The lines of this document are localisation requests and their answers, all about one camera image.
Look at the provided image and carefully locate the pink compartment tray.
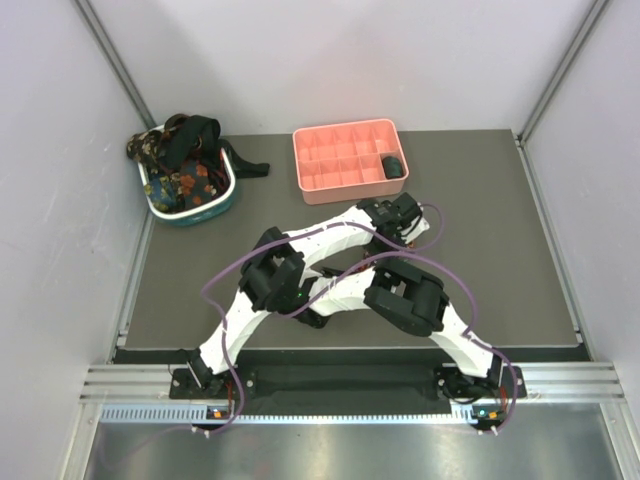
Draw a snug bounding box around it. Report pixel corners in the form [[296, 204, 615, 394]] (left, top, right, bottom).
[[292, 118, 410, 205]]

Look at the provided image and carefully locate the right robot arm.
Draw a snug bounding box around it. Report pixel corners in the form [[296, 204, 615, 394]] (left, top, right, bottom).
[[274, 258, 504, 403]]

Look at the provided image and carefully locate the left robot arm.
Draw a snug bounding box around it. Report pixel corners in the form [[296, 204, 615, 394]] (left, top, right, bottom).
[[186, 193, 429, 397]]

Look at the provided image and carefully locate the rolled dark leaf-pattern tie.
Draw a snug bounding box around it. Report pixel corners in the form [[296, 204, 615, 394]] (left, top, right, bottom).
[[381, 156, 404, 180]]

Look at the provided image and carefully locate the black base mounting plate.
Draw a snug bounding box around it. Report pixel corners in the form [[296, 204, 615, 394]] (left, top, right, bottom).
[[169, 347, 526, 416]]

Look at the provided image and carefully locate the teal perforated plastic basket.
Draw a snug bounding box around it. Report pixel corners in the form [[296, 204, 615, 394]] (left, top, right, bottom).
[[134, 126, 237, 226]]

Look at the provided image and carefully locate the black tie with orange flowers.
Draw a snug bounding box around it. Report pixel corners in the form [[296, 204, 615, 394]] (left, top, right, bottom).
[[170, 160, 226, 212]]

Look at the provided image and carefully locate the plain black tie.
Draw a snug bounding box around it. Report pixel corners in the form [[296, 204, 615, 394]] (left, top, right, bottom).
[[158, 115, 270, 179]]

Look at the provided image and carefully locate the blue tie with yellow flowers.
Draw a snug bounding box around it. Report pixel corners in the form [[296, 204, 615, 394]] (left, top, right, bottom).
[[144, 176, 184, 214]]

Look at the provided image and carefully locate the dark tie with beige flowers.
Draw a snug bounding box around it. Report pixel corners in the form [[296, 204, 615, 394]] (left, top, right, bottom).
[[126, 130, 170, 169]]

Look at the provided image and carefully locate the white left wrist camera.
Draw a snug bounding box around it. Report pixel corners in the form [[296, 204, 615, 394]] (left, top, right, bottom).
[[400, 216, 430, 245]]

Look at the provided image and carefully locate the aluminium frame rail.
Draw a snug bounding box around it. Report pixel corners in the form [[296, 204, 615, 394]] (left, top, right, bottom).
[[80, 362, 624, 425]]

